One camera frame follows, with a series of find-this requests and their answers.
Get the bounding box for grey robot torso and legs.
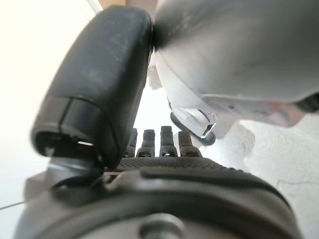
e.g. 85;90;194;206
147;0;319;147

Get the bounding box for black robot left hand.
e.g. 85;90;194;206
12;6;304;239

